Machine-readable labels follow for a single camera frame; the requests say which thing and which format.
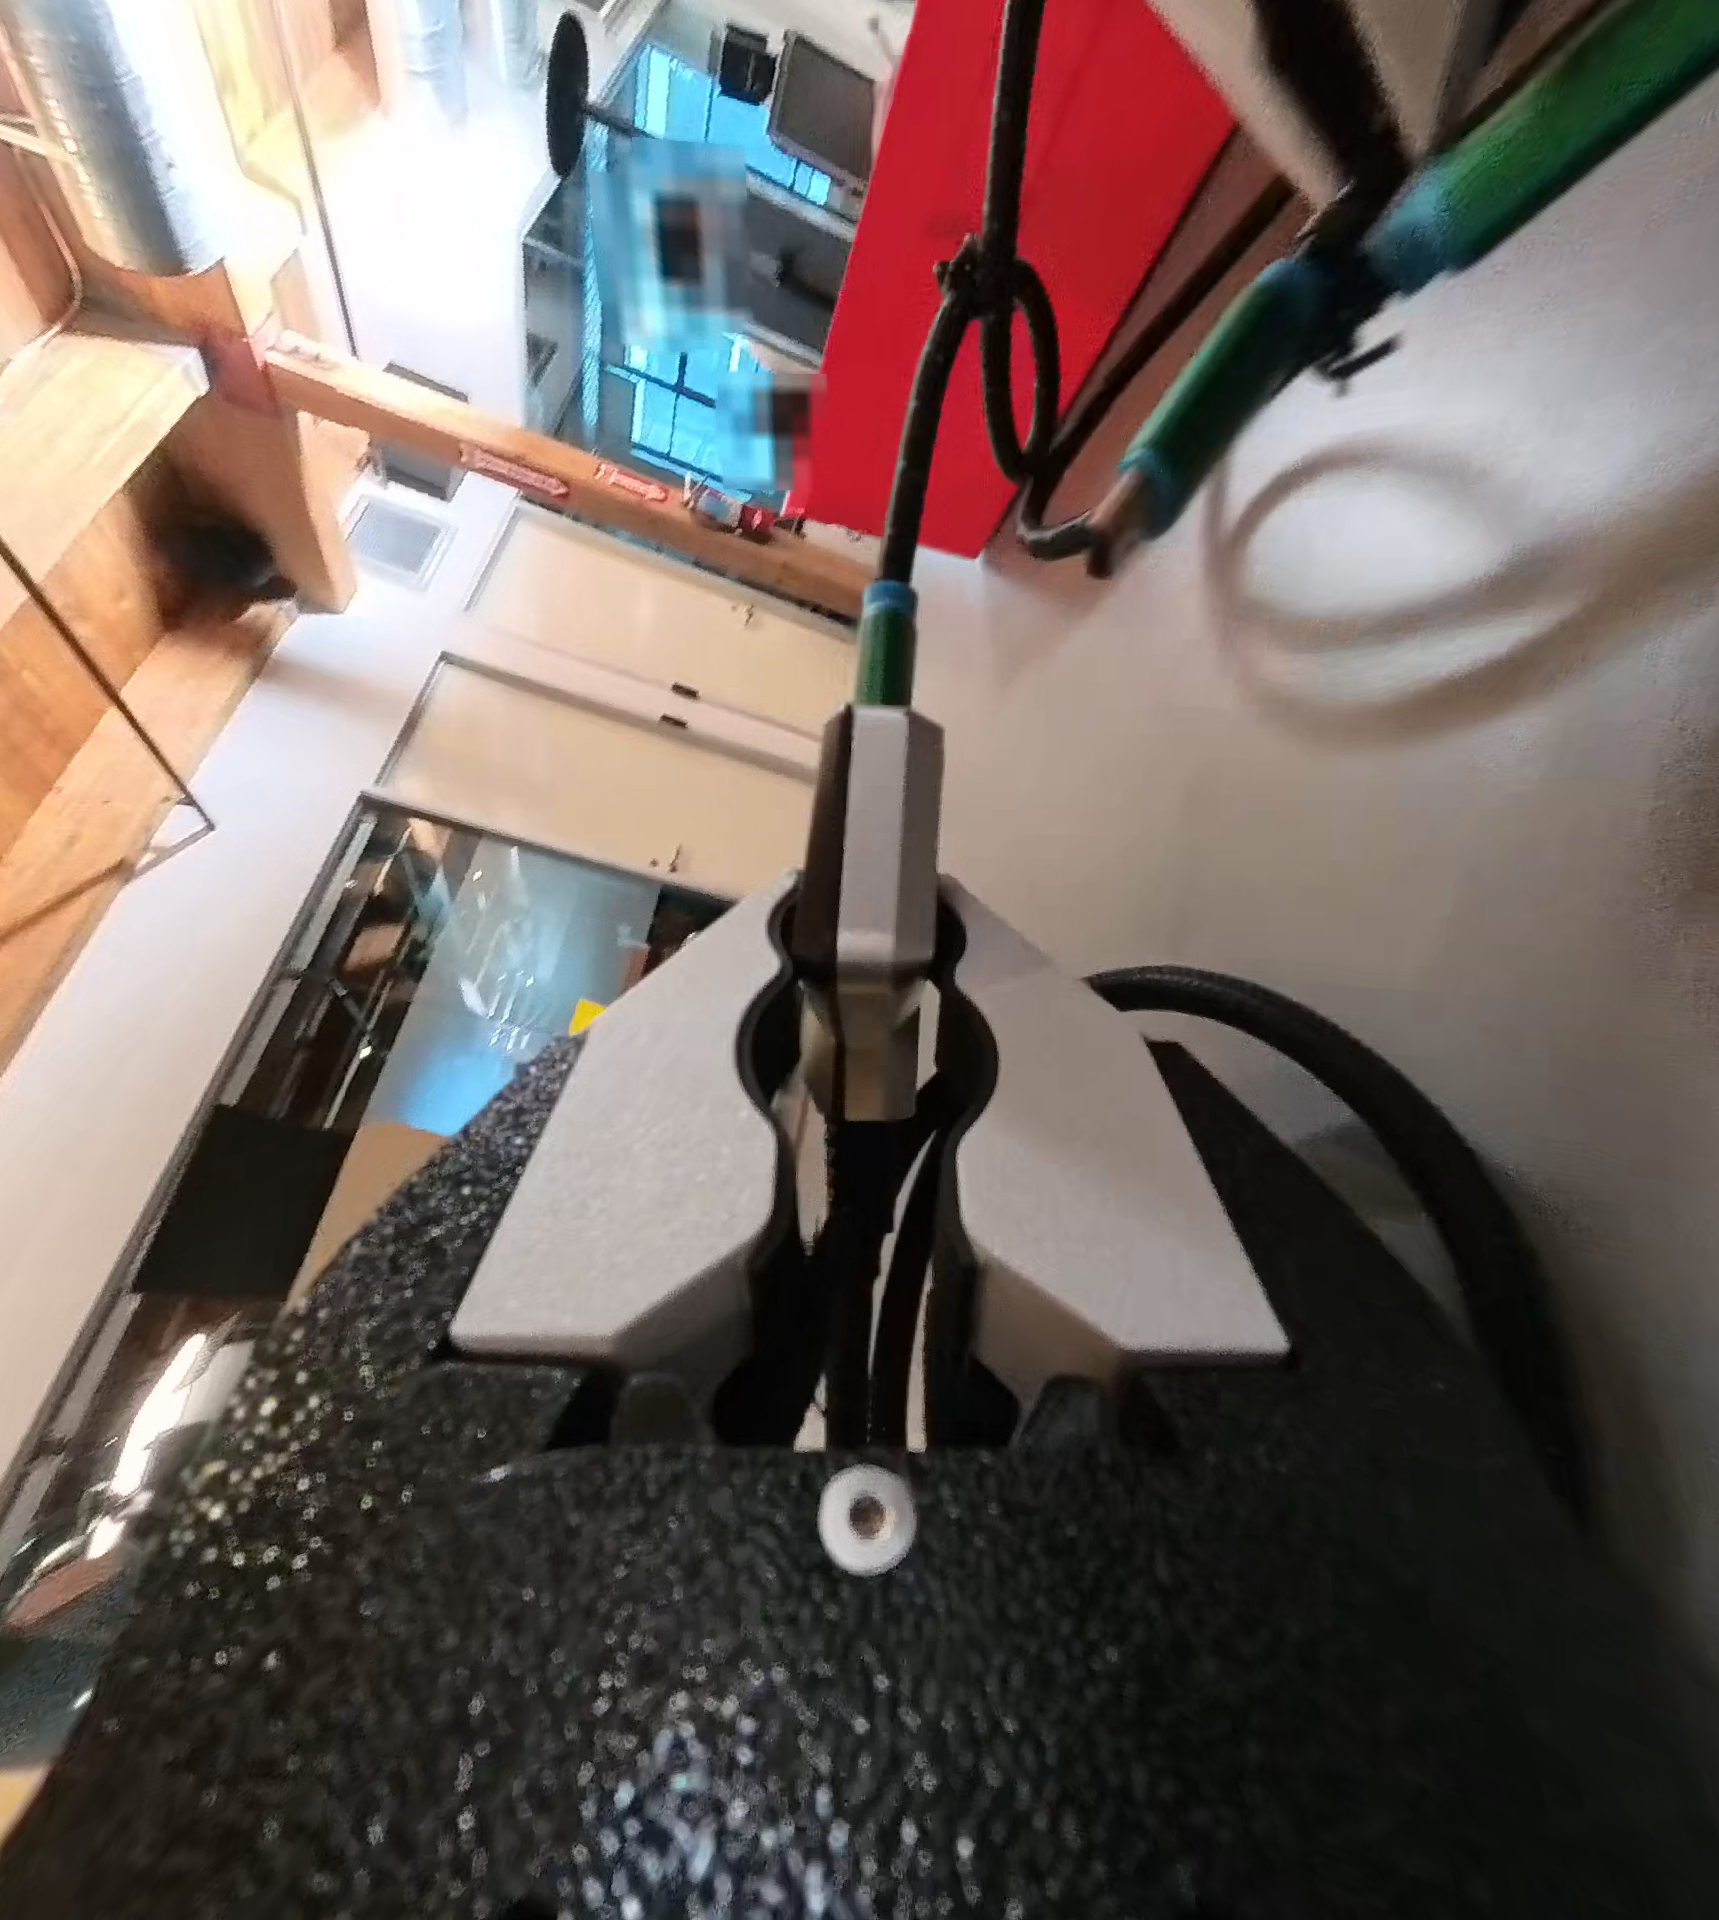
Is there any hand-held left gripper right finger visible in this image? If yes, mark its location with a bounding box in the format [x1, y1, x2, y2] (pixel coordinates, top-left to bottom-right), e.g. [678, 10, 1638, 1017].
[940, 878, 1292, 1389]

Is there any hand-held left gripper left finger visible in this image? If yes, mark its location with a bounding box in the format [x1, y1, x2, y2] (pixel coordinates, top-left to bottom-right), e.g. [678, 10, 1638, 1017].
[449, 878, 803, 1376]

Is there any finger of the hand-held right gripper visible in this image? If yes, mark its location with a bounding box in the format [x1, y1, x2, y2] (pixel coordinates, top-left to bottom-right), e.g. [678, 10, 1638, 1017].
[1336, 0, 1614, 156]
[1148, 0, 1348, 205]

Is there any red storage bin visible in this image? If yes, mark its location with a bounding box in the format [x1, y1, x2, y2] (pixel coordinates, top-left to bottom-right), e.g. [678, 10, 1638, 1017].
[798, 0, 1242, 560]

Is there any grey adapter hub braided cable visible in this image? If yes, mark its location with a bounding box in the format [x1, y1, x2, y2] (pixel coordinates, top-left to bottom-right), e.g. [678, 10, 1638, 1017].
[795, 704, 1580, 1504]

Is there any glass partition window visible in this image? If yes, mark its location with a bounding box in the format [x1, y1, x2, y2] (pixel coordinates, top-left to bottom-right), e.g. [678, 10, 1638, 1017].
[0, 797, 740, 1758]

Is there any computer monitor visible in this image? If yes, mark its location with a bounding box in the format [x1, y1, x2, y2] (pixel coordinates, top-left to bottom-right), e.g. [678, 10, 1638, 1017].
[768, 29, 882, 173]

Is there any white double door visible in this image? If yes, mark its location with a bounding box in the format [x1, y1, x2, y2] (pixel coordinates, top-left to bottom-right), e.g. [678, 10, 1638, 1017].
[471, 500, 860, 721]

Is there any black floor lamp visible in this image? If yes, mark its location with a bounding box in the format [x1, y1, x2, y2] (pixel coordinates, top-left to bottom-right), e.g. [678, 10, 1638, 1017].
[541, 14, 651, 165]

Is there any exterior window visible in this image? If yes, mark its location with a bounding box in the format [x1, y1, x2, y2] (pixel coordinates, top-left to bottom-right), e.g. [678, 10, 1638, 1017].
[521, 36, 860, 498]

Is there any black wall panel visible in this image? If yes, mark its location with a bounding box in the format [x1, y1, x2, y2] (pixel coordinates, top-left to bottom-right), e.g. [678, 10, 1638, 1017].
[136, 1109, 353, 1299]

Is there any white door with lever handle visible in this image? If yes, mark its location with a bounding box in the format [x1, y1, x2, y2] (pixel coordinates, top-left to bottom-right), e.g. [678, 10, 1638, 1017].
[378, 654, 822, 899]

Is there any wall vent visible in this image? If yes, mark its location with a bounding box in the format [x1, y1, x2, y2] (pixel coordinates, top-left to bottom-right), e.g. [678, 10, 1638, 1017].
[341, 495, 461, 579]

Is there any silver air duct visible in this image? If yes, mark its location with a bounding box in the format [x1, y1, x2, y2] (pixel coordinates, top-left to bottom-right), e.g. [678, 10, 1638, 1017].
[0, 0, 223, 276]

